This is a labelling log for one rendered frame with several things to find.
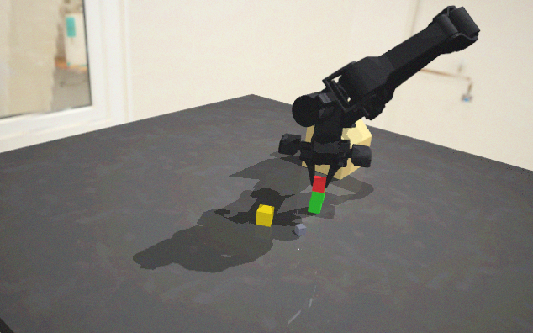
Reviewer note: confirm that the green block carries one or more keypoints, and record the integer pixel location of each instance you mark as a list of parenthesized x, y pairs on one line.
[(317, 197), (314, 207)]

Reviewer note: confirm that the red block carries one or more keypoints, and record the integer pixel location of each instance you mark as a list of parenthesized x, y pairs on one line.
[(319, 184)]

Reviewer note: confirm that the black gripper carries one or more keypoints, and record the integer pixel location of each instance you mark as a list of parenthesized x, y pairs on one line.
[(361, 155)]

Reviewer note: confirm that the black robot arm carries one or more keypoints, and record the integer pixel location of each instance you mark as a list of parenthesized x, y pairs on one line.
[(371, 81)]

